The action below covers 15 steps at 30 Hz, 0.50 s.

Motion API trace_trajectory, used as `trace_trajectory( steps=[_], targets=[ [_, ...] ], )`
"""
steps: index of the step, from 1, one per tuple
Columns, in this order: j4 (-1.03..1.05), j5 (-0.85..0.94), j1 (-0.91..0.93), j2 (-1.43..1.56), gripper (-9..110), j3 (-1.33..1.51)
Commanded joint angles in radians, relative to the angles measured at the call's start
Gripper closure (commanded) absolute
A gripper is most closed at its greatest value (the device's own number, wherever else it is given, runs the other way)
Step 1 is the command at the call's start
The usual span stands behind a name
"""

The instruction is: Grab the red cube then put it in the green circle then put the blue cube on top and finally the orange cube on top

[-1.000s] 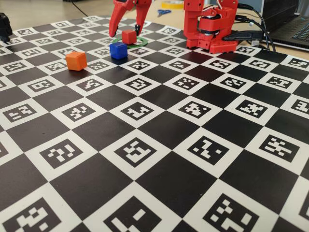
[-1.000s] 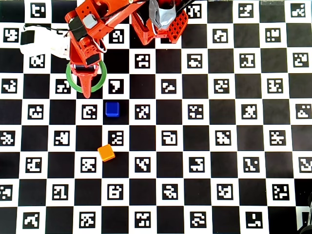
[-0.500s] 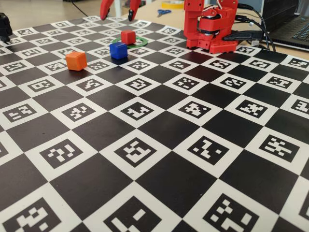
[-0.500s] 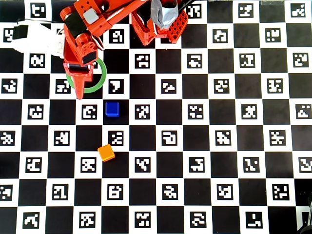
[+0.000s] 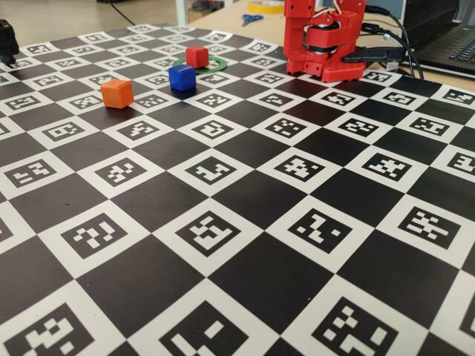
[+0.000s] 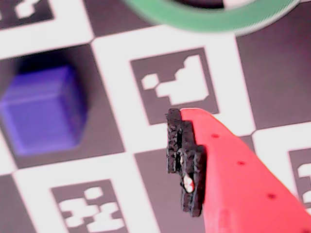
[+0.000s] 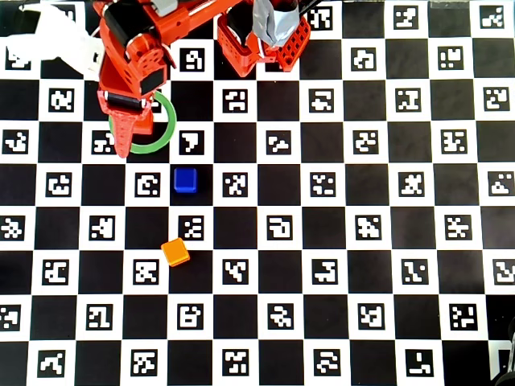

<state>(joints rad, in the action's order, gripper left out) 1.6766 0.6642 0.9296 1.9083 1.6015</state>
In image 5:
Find blue cube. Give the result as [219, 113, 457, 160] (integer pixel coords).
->
[168, 65, 197, 92]

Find red cube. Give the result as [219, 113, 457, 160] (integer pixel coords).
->
[185, 45, 210, 70]

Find orange cube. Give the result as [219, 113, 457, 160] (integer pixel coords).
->
[100, 79, 134, 109]

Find black white marker mat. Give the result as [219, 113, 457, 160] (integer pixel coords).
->
[0, 22, 475, 356]

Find yellow tape roll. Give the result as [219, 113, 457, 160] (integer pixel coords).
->
[248, 0, 282, 14]

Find light grey panel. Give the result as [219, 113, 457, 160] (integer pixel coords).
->
[365, 0, 405, 19]

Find black laptop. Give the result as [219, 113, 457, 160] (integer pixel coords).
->
[402, 0, 475, 77]

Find black clamp device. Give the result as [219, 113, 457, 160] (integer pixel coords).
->
[0, 19, 21, 68]

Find green ring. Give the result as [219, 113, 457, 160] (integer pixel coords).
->
[174, 55, 228, 77]

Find blue handled scissors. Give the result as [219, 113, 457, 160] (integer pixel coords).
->
[240, 13, 265, 28]

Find black cable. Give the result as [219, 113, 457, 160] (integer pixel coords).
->
[361, 22, 422, 79]
[365, 4, 426, 80]

